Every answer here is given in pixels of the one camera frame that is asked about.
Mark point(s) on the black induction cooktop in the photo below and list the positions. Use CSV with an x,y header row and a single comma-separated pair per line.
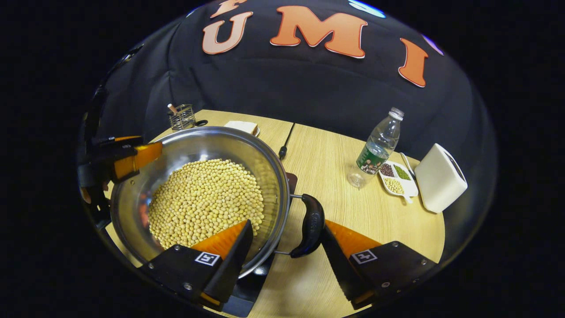
x,y
247,291

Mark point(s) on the white spoon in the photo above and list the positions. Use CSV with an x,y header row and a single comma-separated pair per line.
x,y
407,163

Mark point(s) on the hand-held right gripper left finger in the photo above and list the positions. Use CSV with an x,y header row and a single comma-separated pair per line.
x,y
229,265

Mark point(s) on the white divided bean dish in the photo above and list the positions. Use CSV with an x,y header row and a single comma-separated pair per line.
x,y
397,177

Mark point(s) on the clear plastic bottle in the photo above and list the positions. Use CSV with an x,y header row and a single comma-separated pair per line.
x,y
379,148

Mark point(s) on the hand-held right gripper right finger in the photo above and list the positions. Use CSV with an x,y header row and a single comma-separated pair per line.
x,y
342,269

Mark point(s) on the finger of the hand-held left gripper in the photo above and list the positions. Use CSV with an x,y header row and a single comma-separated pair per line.
x,y
137,160

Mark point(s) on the white box appliance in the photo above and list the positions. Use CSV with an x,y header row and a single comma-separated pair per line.
x,y
439,179

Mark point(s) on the small white plate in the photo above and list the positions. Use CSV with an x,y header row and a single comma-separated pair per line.
x,y
257,131

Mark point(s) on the sandwich with lettuce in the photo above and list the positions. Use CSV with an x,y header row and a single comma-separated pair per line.
x,y
242,126

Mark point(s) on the soybeans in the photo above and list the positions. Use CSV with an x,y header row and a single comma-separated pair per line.
x,y
203,198

